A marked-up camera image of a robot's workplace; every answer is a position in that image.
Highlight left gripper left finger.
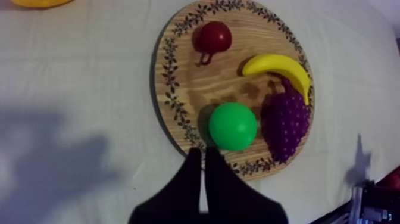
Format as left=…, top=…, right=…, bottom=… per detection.
left=128, top=147, right=203, bottom=224

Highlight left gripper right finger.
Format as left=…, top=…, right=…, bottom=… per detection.
left=204, top=147, right=289, bottom=224

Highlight green toy pear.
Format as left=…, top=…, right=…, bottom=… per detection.
left=208, top=102, right=258, bottom=151

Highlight round wooden board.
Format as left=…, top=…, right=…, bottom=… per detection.
left=149, top=0, right=315, bottom=182

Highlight yellow plastic basket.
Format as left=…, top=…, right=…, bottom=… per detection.
left=11, top=0, right=73, bottom=8

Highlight purple toy grapes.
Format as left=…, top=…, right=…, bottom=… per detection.
left=261, top=78, right=311, bottom=163

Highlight silver metal bar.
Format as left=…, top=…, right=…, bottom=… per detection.
left=349, top=186, right=363, bottom=224

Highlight yellow toy banana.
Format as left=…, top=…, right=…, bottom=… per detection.
left=241, top=54, right=311, bottom=106

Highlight small red fruit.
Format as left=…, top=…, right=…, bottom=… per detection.
left=192, top=20, right=233, bottom=67

